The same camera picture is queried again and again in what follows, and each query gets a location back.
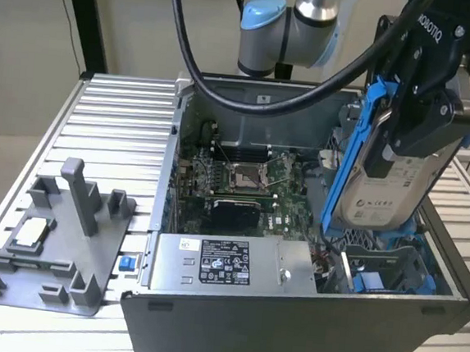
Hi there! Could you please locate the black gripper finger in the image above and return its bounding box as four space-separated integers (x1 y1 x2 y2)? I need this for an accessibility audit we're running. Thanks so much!
364 83 460 185

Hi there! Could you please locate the hard disk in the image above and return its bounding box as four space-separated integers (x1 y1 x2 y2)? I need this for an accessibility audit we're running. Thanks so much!
318 69 470 251

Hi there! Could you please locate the grey metal disk bay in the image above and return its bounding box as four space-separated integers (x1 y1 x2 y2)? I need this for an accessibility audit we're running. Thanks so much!
338 238 440 301

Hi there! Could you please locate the green motherboard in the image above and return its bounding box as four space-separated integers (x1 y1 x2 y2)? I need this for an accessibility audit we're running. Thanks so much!
167 117 335 246

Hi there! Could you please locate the metal socket cover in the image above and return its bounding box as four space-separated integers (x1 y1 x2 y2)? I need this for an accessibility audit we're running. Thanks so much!
258 149 296 191

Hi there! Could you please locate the blue plastic carrier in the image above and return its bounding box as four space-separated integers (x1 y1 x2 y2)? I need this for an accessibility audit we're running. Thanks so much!
352 271 386 296

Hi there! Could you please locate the CPU socket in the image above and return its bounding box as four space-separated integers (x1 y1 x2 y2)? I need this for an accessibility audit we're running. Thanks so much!
227 161 272 196

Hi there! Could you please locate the thin metal locking lever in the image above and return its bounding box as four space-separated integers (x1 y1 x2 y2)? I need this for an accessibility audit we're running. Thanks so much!
215 140 240 168

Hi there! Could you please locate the black graphics card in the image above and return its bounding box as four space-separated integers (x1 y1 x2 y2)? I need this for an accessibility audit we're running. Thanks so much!
209 196 262 231

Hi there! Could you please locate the black open PC case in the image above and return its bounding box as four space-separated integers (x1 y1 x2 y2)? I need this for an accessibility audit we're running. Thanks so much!
115 66 470 352

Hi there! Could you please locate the grey power supply with label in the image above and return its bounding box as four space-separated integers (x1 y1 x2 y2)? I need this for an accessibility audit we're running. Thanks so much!
148 228 323 306

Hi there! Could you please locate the small blue latch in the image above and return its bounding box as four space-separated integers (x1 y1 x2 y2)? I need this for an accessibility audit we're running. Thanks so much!
117 255 136 275

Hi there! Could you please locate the grey plastic parts rack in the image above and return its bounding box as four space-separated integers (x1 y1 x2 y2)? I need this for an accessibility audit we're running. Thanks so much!
0 150 141 322

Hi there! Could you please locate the silver CPU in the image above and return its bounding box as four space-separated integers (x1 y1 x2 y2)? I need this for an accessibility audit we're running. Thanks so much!
12 217 55 254

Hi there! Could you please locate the thick black cable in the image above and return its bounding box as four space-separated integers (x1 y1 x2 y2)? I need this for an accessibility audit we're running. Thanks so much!
157 0 435 130

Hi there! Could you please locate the black frame post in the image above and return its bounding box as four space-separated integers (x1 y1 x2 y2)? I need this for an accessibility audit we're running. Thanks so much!
54 0 115 75

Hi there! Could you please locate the thin black wall wire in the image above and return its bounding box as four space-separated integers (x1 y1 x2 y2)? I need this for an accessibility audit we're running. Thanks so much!
45 0 87 73

